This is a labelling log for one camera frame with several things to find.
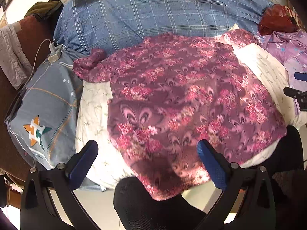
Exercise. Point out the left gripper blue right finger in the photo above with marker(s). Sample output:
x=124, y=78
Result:
x=215, y=163

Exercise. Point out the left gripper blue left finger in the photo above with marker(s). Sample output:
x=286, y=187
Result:
x=80, y=163

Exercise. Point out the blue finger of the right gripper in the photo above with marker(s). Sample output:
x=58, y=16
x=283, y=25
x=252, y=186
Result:
x=300, y=76

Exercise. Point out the magenta floral garment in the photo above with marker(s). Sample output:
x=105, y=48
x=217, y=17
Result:
x=171, y=91

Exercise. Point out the lilac floral garment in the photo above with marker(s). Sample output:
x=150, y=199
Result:
x=290, y=50

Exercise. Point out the grey star-logo pillowcase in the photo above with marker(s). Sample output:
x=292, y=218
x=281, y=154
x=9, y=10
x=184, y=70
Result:
x=42, y=121

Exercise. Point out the red plastic bag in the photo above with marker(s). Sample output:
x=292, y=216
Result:
x=278, y=18

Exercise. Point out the cream leaf-print pillow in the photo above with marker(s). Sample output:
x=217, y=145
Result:
x=265, y=58

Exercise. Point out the grey cloth on headboard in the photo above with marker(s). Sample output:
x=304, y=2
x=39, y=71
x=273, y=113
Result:
x=14, y=62

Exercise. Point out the olive green cloth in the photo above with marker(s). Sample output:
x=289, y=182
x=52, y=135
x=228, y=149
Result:
x=44, y=10

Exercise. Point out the blue plaid quilt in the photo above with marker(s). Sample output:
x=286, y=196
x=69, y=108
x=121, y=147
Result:
x=115, y=24

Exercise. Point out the white charger with cable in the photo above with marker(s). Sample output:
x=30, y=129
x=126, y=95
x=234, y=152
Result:
x=55, y=54

